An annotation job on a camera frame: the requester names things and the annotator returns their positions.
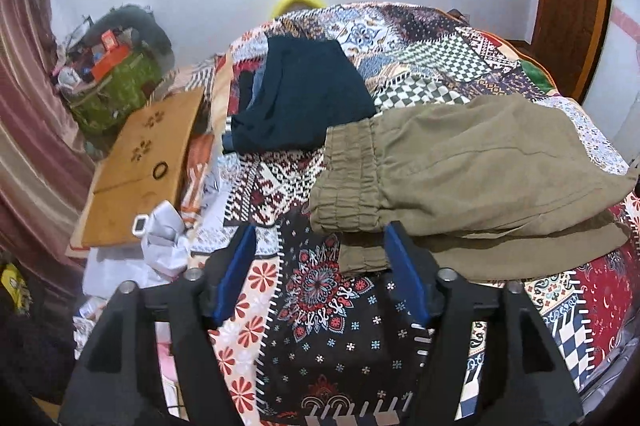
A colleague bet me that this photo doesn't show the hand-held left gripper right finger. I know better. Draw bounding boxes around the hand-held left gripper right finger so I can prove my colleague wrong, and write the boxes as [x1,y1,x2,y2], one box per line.
[384,221,585,426]

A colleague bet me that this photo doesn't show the yellow round object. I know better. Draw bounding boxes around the yellow round object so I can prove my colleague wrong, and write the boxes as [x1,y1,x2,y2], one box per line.
[270,0,327,19]

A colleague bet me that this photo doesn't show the dark navy folded garment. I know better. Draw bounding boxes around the dark navy folded garment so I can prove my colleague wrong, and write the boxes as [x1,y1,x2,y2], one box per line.
[222,36,378,153]

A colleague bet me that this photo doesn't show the green patterned bag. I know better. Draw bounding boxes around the green patterned bag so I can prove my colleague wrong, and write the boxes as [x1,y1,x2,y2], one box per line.
[64,50,165,137]

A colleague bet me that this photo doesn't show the yellow printed object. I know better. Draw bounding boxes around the yellow printed object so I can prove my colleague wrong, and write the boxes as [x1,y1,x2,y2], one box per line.
[0,262,29,309]

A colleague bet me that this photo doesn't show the wooden door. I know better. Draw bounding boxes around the wooden door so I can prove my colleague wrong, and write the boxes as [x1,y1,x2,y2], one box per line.
[530,0,615,102]

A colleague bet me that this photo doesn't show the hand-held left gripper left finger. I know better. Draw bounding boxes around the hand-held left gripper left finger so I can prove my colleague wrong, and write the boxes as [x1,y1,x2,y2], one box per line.
[58,224,258,426]

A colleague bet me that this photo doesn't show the striped maroon curtain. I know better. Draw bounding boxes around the striped maroon curtain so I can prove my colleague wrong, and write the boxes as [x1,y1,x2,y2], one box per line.
[0,0,96,301]

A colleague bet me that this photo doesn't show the wooden lap table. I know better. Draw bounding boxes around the wooden lap table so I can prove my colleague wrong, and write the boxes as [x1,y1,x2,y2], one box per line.
[70,86,207,249]

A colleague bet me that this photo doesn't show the olive green pants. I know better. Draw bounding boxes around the olive green pants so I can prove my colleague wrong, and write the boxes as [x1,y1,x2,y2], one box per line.
[306,94,640,283]

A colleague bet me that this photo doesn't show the crumpled white cloth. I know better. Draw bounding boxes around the crumpled white cloth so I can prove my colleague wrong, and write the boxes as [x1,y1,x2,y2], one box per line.
[139,201,192,281]

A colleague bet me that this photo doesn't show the orange box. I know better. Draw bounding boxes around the orange box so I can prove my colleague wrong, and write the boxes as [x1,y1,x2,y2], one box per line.
[92,46,132,79]

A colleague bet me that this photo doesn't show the patchwork printed bed blanket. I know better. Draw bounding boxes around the patchwork printed bed blanket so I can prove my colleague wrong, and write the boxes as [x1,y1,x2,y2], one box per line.
[180,2,640,426]

